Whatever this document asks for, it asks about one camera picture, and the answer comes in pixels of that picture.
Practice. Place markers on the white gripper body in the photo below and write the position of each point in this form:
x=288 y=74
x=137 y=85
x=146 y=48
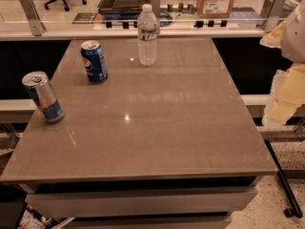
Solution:
x=294 y=37

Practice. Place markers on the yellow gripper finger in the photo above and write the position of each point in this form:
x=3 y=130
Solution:
x=273 y=38
x=286 y=96

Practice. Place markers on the blue Pepsi can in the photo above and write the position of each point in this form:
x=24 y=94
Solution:
x=94 y=61

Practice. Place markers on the silver blue Red Bull can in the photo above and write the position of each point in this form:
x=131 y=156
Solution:
x=40 y=90

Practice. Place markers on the cardboard box with label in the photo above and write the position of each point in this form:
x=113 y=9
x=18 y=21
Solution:
x=214 y=8

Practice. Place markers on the clear plastic water bottle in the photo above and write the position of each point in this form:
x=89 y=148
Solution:
x=147 y=36

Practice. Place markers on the grey drawer cabinet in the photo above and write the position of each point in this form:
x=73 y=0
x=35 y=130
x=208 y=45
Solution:
x=145 y=203

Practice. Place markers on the dark open tray box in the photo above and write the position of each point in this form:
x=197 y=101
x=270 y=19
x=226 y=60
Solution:
x=124 y=0

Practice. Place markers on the right metal glass bracket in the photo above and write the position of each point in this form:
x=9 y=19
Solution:
x=270 y=12

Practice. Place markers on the metal glass bracket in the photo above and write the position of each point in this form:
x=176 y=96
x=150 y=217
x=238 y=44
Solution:
x=270 y=12
x=156 y=10
x=37 y=27

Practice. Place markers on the black floor rail with wheel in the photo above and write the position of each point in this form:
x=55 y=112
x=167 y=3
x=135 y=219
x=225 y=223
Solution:
x=284 y=175

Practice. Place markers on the middle metal glass bracket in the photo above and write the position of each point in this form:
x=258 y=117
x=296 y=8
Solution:
x=156 y=10

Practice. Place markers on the left metal glass bracket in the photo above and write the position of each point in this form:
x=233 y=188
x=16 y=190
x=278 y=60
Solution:
x=37 y=27

